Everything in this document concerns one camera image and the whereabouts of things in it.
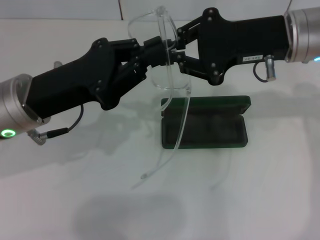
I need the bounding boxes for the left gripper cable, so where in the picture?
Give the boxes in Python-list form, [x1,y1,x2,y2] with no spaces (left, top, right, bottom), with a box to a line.
[27,103,85,146]

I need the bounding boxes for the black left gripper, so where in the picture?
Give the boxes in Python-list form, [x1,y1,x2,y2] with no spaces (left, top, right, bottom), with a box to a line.
[21,37,171,121]

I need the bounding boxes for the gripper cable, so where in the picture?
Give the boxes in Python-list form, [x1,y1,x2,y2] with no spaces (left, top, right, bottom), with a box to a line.
[27,103,85,146]
[252,61,268,84]

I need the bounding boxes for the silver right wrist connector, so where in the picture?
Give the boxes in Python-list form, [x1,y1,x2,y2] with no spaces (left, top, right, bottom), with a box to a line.
[264,54,279,83]

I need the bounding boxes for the clear transparent glasses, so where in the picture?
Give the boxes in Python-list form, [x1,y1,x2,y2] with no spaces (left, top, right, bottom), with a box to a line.
[127,6,193,181]

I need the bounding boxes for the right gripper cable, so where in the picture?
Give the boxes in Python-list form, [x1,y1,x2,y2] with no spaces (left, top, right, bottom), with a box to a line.
[252,61,268,84]

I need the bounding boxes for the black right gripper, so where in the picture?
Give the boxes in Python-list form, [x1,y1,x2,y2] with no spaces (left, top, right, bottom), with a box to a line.
[171,7,292,86]

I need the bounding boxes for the green glasses case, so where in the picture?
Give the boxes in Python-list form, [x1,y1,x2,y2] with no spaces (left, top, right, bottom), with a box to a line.
[159,94,252,150]

